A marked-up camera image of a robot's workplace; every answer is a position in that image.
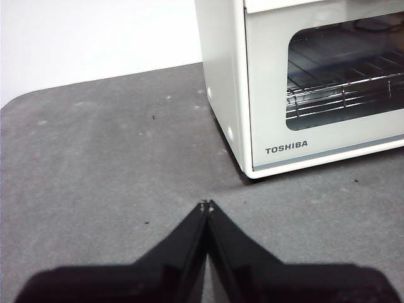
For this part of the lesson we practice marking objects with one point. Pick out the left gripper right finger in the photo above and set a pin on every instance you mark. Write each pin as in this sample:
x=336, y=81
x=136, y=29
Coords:
x=284, y=284

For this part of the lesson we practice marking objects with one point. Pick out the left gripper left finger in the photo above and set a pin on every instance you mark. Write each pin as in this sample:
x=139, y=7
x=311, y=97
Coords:
x=142, y=284

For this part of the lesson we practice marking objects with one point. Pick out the cream Toshiba toaster oven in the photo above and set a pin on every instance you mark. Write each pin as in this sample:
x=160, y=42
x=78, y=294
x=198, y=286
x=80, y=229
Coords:
x=221, y=79

